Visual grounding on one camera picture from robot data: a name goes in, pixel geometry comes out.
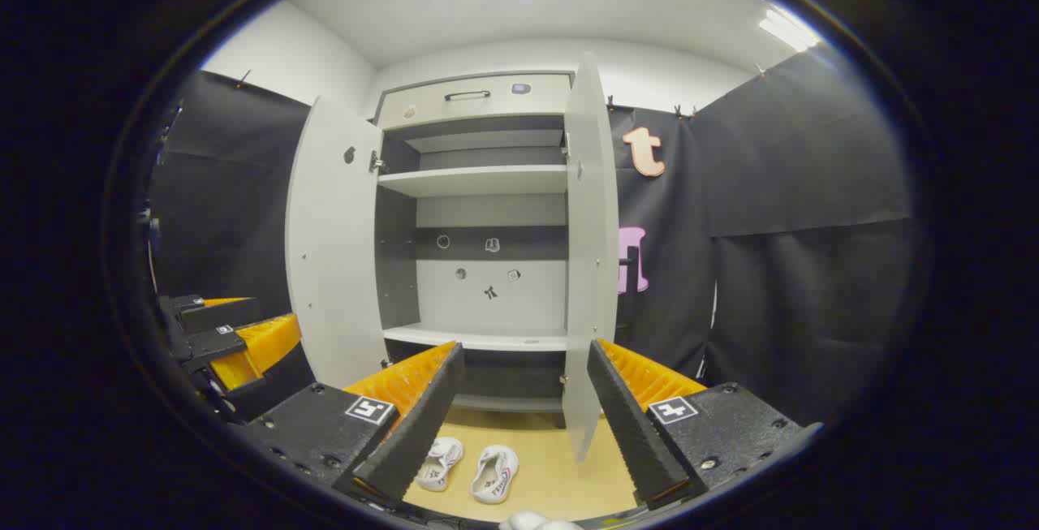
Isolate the grey shoe cabinet door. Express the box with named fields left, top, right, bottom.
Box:
left=284, top=96, right=390, bottom=391
left=562, top=51, right=638, bottom=464

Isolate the beige cabinet drawer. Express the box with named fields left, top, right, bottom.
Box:
left=377, top=74, right=572, bottom=130

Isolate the grey white shoe cabinet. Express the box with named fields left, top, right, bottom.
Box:
left=373, top=71, right=573, bottom=433

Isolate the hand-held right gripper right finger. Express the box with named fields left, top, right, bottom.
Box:
left=586, top=338, right=822, bottom=511

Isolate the white shoe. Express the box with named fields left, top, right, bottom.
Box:
left=471, top=445, right=520, bottom=505
left=416, top=437, right=464, bottom=492

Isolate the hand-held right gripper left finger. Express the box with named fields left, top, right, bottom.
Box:
left=244, top=341, right=466, bottom=506

